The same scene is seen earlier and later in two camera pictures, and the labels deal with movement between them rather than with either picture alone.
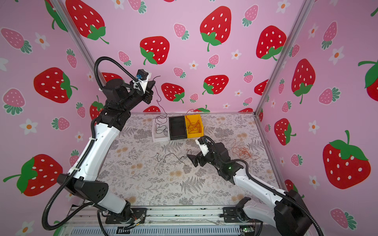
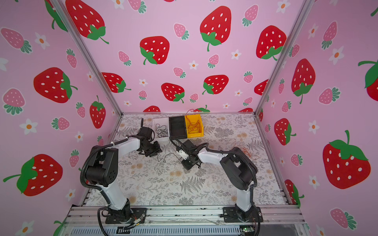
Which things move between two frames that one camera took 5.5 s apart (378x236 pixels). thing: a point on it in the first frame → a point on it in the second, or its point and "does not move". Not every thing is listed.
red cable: x=193 y=127 does not move
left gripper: x=145 y=96 → x=157 y=149
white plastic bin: x=160 y=129 does not move
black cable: x=178 y=158 does not move
